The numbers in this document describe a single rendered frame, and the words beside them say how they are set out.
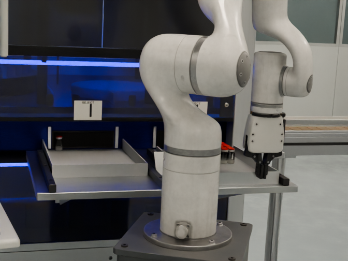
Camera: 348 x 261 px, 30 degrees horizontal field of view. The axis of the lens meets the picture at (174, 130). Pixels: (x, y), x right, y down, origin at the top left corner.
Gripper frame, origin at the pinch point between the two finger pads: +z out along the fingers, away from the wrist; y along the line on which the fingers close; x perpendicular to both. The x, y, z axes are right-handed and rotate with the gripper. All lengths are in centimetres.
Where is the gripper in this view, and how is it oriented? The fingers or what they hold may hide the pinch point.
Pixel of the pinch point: (261, 170)
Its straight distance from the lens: 175.4
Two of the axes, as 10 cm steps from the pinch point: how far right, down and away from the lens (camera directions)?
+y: -9.6, 0.0, -2.8
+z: -0.5, 9.8, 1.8
